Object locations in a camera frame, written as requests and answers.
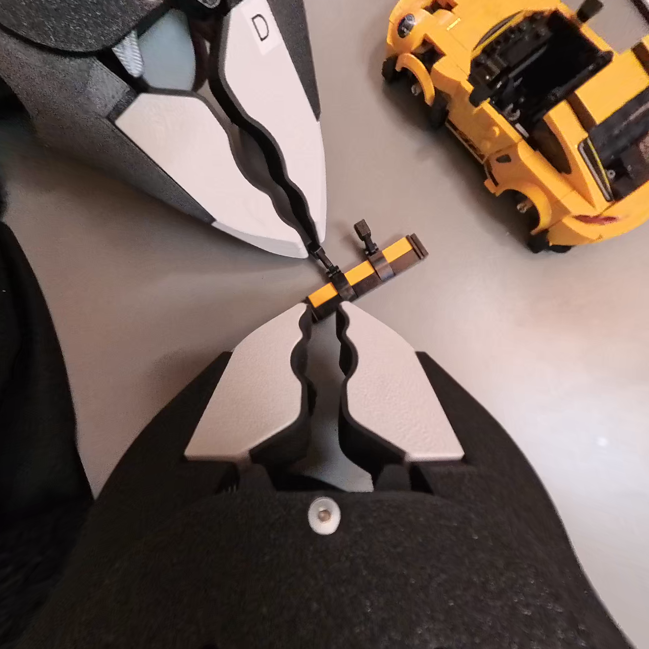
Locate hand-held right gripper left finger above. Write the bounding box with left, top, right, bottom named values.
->
left=184, top=303, right=316, bottom=490

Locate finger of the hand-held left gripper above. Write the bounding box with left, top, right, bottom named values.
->
left=210, top=0, right=329, bottom=249
left=115, top=20, right=311, bottom=260

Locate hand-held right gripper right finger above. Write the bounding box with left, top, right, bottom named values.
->
left=336, top=302, right=465, bottom=490

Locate yellow black lego spoiler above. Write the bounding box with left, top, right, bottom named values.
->
left=304, top=232, right=429, bottom=322

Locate yellow lego car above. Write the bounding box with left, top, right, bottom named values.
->
left=381, top=0, right=649, bottom=254

